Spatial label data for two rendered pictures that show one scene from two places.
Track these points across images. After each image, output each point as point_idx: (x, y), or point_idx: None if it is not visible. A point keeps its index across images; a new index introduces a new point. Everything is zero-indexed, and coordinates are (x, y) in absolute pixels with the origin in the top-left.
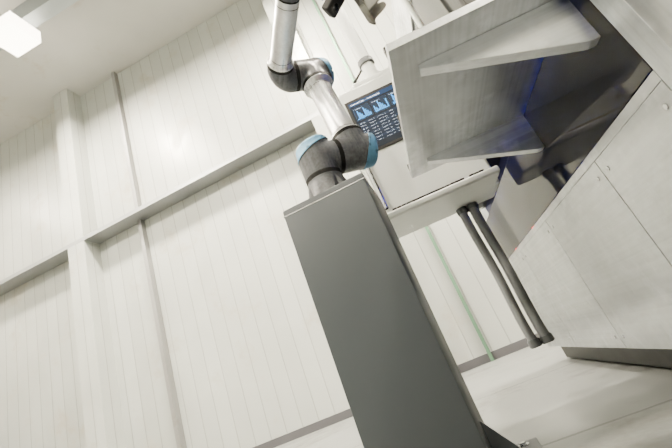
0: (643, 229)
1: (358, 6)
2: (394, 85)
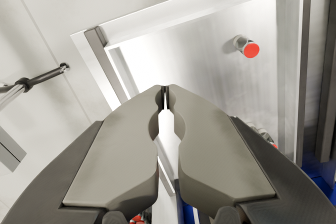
0: None
1: (100, 120)
2: (147, 6)
